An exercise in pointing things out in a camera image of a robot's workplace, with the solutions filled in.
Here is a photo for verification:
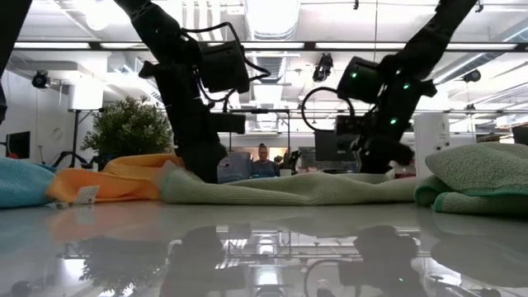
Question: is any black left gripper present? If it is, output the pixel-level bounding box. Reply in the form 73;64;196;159
139;61;247;184

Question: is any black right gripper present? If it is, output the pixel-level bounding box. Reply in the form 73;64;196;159
335;73;437;173

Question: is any pale green microfiber towel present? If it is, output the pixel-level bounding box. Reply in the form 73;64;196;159
159;167;417;206

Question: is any orange microfiber towel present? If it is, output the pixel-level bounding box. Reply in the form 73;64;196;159
45;153;185;205

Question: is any blue microfiber towel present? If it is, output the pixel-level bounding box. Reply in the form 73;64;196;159
0;157;54;209

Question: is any large black monitor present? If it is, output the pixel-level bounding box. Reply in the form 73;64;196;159
313;129;360;163

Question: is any white pillar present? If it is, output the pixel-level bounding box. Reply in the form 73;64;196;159
413;113;450;179

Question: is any person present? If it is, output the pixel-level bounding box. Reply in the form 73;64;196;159
252;143;281;179

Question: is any small green potted plant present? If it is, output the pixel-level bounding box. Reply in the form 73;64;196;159
80;95;174;170

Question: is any black ceiling spotlight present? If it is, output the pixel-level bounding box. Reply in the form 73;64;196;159
462;68;483;83
31;69;51;90
312;52;334;83

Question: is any black bar with light strips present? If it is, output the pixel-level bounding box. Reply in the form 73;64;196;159
12;40;528;53

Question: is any black tripod stand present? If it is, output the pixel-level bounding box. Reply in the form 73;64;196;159
51;107;104;170

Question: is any white box lamp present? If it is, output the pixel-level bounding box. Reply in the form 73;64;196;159
68;80;104;111

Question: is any small black monitor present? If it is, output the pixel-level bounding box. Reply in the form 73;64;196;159
5;130;31;159

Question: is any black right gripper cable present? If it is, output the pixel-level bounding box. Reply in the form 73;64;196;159
300;86;356;132

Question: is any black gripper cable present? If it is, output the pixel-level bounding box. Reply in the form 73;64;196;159
300;86;356;132
181;21;271;104

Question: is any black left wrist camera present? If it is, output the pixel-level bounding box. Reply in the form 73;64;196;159
199;40;251;94

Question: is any silver ventilation duct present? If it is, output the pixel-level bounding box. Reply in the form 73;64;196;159
243;0;301;129

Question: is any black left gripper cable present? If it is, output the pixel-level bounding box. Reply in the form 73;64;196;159
181;21;271;104

